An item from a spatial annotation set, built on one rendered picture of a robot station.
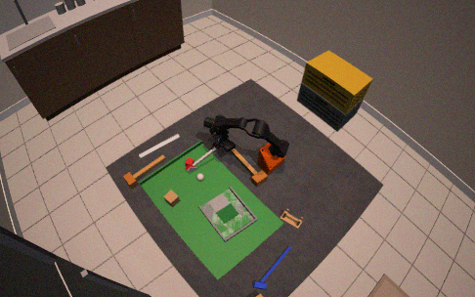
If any white flat bar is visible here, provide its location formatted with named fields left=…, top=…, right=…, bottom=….
left=139, top=134, right=180, bottom=157

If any green flat mat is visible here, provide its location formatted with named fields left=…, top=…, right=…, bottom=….
left=142, top=144, right=284, bottom=280

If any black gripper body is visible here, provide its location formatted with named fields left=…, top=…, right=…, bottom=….
left=209, top=128, right=236, bottom=151

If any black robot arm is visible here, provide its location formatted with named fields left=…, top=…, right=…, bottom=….
left=203, top=115, right=289, bottom=158

